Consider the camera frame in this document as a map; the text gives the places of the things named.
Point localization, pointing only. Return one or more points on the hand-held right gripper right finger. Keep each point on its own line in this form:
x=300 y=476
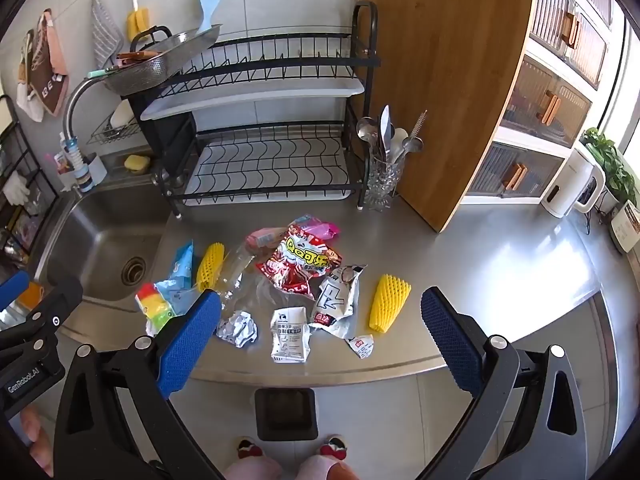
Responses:
x=450 y=342

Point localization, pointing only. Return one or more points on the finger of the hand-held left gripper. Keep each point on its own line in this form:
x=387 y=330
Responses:
x=12 y=287
x=55 y=307

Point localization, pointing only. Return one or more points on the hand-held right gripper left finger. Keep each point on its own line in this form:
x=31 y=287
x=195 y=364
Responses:
x=190 y=342

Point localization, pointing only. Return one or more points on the clear plastic bottle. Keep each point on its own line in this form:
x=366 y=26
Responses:
x=236 y=270

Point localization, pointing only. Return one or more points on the black trash bin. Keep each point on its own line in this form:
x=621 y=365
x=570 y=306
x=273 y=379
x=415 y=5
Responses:
x=286 y=412

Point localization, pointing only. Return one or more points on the red snack bag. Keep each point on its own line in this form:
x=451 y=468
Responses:
x=300 y=262

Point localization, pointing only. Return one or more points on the person's left hand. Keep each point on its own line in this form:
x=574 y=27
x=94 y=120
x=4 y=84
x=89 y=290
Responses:
x=35 y=440

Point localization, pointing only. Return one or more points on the crumpled foil ball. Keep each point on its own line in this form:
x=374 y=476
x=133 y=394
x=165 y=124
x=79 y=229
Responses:
x=237 y=330

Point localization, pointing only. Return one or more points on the rainbow sponge plastic package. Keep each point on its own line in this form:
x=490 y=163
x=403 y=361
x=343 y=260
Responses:
x=170 y=295

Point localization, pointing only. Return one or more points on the yellow foam fruit net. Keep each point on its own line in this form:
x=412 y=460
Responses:
x=389 y=304
x=210 y=266

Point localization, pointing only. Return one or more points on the steel sink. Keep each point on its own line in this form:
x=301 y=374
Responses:
x=100 y=245

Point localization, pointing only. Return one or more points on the small torn wrapper piece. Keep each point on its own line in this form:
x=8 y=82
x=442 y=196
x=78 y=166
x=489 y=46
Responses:
x=361 y=346

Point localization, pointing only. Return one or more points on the clear plastic bag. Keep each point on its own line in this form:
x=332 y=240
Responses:
x=265 y=294

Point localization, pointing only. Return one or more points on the white glove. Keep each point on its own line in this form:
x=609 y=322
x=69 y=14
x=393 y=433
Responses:
x=15 y=188

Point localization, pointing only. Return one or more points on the white paper packet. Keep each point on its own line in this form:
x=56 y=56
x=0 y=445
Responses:
x=290 y=335

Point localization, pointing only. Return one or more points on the silver white snack bag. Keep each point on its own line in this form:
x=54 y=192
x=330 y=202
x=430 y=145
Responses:
x=340 y=302

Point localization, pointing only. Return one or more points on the red left slipper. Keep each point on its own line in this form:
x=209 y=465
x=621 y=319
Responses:
x=250 y=447

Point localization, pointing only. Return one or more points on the red slipper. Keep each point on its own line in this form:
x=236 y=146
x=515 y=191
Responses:
x=334 y=447
x=250 y=447

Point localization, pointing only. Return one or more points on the pink snack wrapper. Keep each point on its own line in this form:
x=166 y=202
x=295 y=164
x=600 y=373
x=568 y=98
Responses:
x=267 y=238

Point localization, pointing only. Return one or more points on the pink slipper with bow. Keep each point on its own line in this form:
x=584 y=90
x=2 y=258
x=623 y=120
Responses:
x=252 y=469

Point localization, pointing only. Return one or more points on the red right slipper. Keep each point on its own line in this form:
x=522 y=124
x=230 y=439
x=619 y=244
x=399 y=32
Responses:
x=334 y=447

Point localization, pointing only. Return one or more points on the yellow sponge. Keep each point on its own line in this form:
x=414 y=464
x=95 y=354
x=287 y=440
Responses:
x=136 y=164

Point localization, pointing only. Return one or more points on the crystal glass utensil holder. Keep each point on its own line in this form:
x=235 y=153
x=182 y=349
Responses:
x=382 y=180

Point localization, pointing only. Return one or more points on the person's right leg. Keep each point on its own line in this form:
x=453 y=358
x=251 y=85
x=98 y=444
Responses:
x=325 y=469

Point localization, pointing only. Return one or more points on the white electric kettle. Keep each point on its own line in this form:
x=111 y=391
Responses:
x=567 y=185

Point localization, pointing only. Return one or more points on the steel spoon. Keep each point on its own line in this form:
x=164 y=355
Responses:
x=365 y=129
x=413 y=145

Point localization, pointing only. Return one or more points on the white soap bar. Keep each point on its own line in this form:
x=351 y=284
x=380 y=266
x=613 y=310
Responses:
x=121 y=116

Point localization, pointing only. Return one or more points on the white spoon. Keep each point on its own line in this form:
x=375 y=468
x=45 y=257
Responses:
x=399 y=141

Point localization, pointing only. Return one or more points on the small printed box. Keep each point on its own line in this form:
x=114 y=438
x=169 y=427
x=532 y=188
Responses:
x=624 y=225

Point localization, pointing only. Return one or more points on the thin bottle brush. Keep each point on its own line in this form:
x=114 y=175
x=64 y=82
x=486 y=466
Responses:
x=417 y=124

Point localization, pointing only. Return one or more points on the steel knife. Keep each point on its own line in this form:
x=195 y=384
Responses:
x=385 y=130

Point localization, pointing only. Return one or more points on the green potted plant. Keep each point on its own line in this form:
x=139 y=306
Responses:
x=612 y=160

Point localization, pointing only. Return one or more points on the black two-tier dish rack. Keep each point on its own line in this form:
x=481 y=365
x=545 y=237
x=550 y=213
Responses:
x=270 y=110

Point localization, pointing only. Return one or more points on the steel colander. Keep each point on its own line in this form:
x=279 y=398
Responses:
x=150 y=72

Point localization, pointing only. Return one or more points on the wooden cutting board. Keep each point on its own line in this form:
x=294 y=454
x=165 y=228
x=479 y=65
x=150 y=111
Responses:
x=440 y=85

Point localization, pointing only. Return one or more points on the white storage cabinet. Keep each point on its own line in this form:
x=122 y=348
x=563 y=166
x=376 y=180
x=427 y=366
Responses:
x=545 y=100

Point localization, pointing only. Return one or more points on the grey hanging cloth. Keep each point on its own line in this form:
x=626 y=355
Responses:
x=106 y=30

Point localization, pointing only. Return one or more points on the yellow sponge bottle brush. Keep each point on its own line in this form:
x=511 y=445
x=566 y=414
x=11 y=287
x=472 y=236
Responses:
x=138 y=17

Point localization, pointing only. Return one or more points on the blue rice paddle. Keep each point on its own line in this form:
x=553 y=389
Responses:
x=210 y=0

